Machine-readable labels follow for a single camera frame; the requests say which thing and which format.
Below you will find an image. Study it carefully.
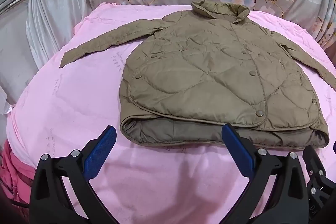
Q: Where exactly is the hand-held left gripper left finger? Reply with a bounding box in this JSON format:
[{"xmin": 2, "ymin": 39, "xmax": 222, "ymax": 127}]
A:
[{"xmin": 29, "ymin": 125, "xmax": 117, "ymax": 224}]

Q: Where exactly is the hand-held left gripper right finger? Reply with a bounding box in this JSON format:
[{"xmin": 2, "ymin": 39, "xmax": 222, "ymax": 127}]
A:
[{"xmin": 221, "ymin": 123, "xmax": 310, "ymax": 224}]

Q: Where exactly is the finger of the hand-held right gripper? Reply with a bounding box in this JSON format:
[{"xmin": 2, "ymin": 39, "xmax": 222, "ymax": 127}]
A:
[{"xmin": 302, "ymin": 145, "xmax": 336, "ymax": 205}]

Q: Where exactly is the olive quilted jacket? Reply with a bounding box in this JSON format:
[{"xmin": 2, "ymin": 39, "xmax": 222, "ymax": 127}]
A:
[{"xmin": 59, "ymin": 0, "xmax": 336, "ymax": 149}]

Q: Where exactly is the pink blanket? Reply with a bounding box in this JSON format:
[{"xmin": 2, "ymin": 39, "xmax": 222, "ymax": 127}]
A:
[{"xmin": 5, "ymin": 2, "xmax": 336, "ymax": 224}]

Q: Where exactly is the dark pink cloth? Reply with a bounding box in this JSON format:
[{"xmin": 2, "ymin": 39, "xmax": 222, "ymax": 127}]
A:
[{"xmin": 0, "ymin": 139, "xmax": 37, "ymax": 207}]

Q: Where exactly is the white satin curtain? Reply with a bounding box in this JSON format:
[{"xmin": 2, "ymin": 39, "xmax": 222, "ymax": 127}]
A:
[{"xmin": 0, "ymin": 0, "xmax": 91, "ymax": 114}]

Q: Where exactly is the black cable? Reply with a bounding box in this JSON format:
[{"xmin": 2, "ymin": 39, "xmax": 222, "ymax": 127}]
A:
[{"xmin": 10, "ymin": 200, "xmax": 31, "ymax": 209}]

